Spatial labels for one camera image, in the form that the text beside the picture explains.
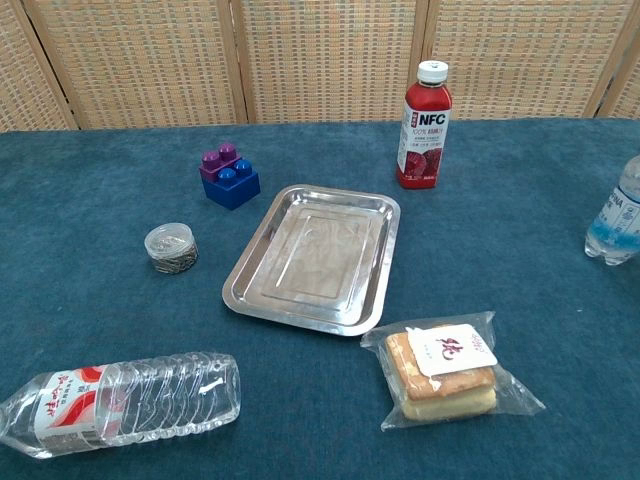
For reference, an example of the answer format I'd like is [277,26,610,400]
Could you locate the teal table cloth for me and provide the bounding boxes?
[0,117,640,480]

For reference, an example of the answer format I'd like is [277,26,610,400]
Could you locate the clear blue-label water bottle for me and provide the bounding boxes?
[584,154,640,267]

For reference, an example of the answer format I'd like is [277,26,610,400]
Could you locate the plastic-wrapped bread slices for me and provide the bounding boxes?
[360,311,546,433]

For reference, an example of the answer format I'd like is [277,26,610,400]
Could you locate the rectangular metal tray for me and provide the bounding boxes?
[221,184,402,337]

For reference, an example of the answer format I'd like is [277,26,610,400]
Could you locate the blue toy building block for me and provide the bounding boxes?
[202,157,261,211]

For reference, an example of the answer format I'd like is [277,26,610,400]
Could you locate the clear red-label water bottle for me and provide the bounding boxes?
[0,351,242,460]

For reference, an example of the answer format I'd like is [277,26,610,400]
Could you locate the clear jar of paper clips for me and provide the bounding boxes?
[144,222,199,275]

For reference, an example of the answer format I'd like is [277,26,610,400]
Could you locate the purple toy building block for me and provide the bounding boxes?
[198,142,238,183]

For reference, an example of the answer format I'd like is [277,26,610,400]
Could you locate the woven folding screen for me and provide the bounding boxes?
[0,0,640,132]

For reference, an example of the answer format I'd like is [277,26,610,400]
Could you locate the red NFC juice bottle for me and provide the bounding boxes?
[395,60,454,190]

